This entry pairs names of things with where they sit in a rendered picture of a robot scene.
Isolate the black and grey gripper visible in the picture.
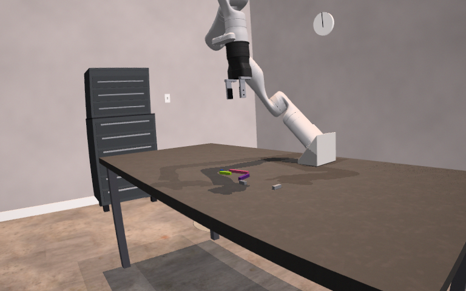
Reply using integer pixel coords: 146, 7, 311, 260
212, 27, 252, 99

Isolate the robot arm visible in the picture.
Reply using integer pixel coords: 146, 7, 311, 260
205, 0, 323, 149

